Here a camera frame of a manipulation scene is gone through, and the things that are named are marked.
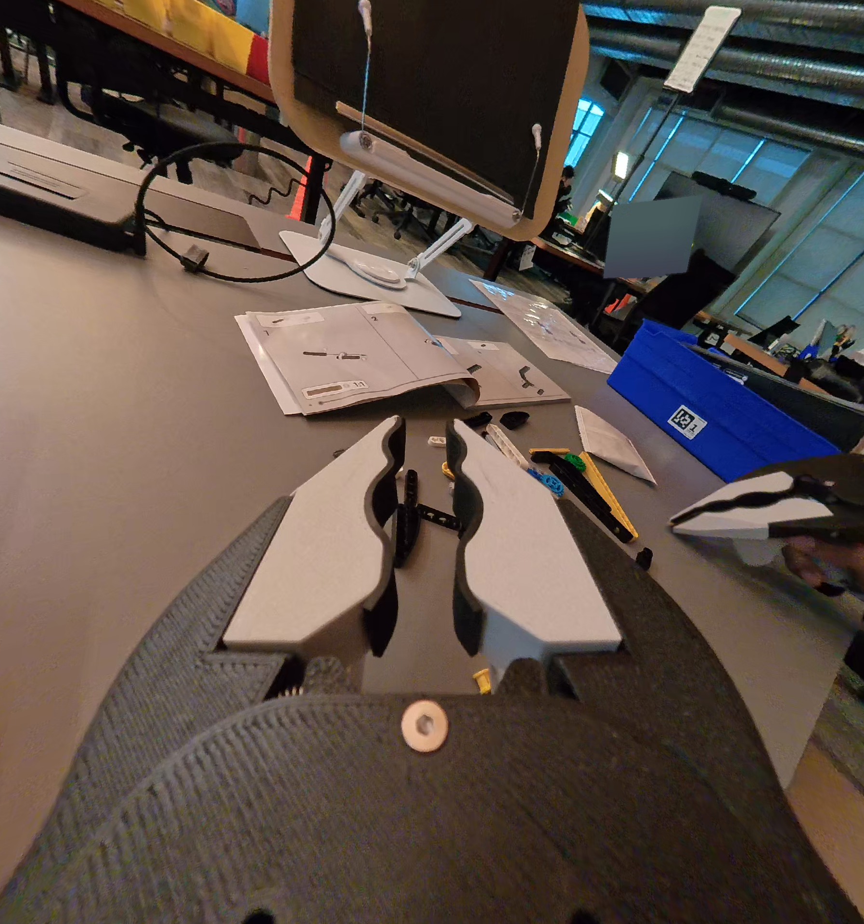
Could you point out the white sign on pole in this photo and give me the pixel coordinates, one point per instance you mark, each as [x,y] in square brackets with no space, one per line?
[702,47]

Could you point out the person's right hand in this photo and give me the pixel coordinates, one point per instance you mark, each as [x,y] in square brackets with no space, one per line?
[850,563]

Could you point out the black short lego beam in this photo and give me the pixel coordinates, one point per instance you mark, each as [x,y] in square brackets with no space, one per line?
[411,485]

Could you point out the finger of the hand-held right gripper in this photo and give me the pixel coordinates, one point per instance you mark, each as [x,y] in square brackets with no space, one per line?
[778,521]
[735,502]

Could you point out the black office chair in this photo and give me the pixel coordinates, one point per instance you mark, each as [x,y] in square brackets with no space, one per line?
[172,141]

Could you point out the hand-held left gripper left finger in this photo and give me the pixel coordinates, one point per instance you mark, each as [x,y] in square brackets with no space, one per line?
[309,563]

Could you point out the black lego connector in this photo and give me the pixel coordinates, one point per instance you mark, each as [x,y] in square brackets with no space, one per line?
[477,419]

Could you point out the pile of lego pieces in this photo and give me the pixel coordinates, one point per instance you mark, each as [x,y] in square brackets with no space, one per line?
[583,491]

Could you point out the background wooden desk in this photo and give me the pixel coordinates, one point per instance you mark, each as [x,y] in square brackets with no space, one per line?
[569,252]

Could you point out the cluttered wooden desk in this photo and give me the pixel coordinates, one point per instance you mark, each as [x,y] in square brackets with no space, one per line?
[764,354]

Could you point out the black lego bush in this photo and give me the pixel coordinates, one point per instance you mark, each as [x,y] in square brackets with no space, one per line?
[644,559]

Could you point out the yellow lego pin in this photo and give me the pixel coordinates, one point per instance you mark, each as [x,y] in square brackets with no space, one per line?
[482,680]

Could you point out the lego instruction booklet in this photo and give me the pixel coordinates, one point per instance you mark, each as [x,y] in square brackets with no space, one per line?
[352,354]

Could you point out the white plastic bag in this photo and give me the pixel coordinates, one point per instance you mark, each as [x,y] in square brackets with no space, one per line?
[612,444]

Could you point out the black oval lego link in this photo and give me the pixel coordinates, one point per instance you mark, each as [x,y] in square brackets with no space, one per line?
[515,418]

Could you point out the blue plastic bin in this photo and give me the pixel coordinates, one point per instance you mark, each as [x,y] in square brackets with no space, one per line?
[728,433]

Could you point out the black thin lego beam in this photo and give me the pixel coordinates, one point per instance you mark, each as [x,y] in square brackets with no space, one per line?
[439,517]

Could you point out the colourful banner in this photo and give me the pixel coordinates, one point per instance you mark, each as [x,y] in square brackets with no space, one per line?
[208,29]

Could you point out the large display screen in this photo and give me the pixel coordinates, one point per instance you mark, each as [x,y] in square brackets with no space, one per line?
[742,224]

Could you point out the printed paper sheet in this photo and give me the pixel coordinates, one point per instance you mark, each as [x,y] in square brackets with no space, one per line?
[547,325]

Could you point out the white book stand wooden board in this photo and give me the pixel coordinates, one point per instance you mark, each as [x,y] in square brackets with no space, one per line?
[432,108]

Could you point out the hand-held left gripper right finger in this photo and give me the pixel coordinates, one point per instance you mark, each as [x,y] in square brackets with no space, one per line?
[540,570]

